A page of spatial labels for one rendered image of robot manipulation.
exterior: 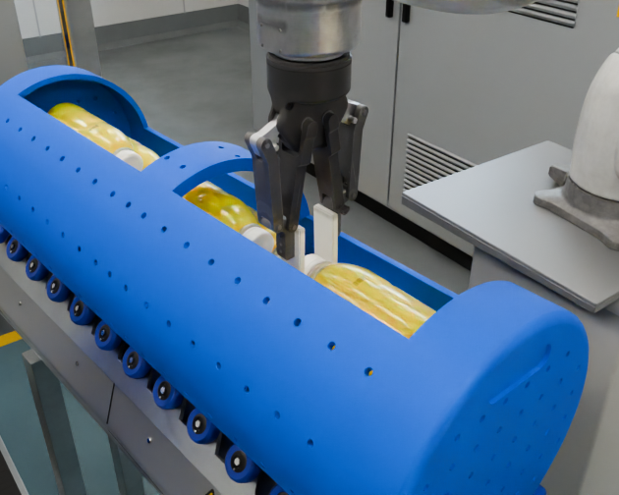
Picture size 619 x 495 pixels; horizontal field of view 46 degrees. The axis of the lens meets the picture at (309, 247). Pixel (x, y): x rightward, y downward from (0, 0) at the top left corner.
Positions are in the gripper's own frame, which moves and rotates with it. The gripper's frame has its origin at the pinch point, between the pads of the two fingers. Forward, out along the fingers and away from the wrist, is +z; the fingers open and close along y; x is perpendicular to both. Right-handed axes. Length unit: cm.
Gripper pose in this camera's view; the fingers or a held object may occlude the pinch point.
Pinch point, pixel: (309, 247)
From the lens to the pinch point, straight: 73.7
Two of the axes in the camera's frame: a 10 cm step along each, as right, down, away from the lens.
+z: 0.0, 8.5, 5.2
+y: -7.5, 3.5, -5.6
